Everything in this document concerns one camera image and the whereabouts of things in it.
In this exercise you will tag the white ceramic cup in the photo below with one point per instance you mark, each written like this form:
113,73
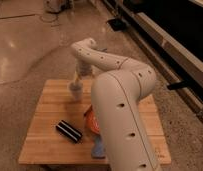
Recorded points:
76,89

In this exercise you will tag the black floor plate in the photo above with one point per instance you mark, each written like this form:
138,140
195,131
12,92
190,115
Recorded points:
117,24

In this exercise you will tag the wooden table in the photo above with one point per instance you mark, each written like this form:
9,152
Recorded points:
43,144

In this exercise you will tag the blue sponge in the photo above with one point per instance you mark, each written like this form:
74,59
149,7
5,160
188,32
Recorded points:
98,151

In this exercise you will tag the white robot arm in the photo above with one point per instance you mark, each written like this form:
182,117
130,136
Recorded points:
115,94

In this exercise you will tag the orange ceramic bowl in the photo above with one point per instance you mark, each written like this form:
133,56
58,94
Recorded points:
91,122

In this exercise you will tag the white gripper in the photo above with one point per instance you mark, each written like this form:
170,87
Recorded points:
83,69

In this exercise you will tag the black white striped block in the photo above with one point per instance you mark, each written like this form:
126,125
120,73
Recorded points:
69,131

